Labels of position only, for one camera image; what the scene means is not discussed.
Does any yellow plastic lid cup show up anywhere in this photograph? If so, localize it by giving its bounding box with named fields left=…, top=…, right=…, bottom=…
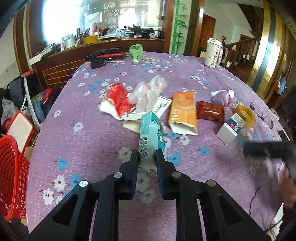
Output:
left=234, top=104, right=256, bottom=129

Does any white blue medicine box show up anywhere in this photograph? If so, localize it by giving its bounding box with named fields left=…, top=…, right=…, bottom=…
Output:
left=216, top=113, right=245, bottom=145

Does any teal tissue packet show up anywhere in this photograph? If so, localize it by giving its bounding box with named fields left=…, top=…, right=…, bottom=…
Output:
left=138, top=111, right=166, bottom=177

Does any white green medicine box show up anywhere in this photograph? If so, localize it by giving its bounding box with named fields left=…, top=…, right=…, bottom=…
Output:
left=122, top=95, right=173, bottom=135

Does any clear plastic bag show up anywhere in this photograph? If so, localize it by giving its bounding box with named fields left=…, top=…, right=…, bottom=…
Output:
left=128, top=75, right=168, bottom=113

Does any operator right hand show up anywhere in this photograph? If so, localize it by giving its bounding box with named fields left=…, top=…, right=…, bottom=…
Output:
left=281, top=168, right=296, bottom=209

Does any purple floral tablecloth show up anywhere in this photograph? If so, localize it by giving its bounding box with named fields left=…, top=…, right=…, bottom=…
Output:
left=26, top=52, right=285, bottom=240

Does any red plastic basket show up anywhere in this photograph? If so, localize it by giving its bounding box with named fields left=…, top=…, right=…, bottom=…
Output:
left=1, top=136, right=30, bottom=221

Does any crumpled purple wrapper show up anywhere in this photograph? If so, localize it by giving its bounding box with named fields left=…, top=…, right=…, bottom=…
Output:
left=210, top=89, right=234, bottom=106

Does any dark red snack wrapper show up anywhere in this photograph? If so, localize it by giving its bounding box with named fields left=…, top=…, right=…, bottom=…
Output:
left=196, top=101, right=224, bottom=125

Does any wooden stair railing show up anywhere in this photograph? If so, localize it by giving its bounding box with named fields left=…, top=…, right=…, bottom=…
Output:
left=221, top=35, right=257, bottom=82

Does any orange carton box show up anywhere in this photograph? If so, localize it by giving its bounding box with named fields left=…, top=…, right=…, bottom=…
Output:
left=168, top=91, right=198, bottom=135

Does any red white lidded box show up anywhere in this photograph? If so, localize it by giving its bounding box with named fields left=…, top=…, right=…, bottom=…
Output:
left=6, top=111, right=36, bottom=154

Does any white cartoon paper cup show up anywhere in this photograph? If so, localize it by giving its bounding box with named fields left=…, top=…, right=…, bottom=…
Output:
left=204, top=38, right=223, bottom=68

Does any red white snack bag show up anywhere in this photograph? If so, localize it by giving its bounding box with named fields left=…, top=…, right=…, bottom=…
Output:
left=99, top=83, right=136, bottom=120

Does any wooden counter shelf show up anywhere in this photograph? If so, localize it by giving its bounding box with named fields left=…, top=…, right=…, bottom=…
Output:
left=28, top=37, right=166, bottom=90

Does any black pouch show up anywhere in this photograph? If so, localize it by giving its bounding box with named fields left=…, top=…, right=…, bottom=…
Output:
left=90, top=58, right=105, bottom=69

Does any black red umbrella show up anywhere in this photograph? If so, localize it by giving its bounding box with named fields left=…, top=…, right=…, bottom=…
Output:
left=85, top=47, right=126, bottom=61

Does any green cloth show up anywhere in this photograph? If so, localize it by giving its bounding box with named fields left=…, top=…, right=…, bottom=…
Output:
left=128, top=44, right=145, bottom=65

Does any black bag with rope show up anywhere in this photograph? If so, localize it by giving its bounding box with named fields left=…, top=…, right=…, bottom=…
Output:
left=7, top=70, right=41, bottom=131

